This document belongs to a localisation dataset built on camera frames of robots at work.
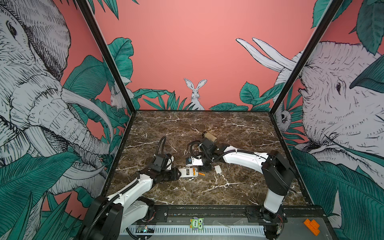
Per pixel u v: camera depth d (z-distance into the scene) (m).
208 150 0.68
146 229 0.70
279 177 0.47
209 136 1.03
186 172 0.87
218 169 0.90
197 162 0.75
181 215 0.75
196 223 0.70
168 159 0.73
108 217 0.40
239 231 0.70
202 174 0.88
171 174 0.76
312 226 0.70
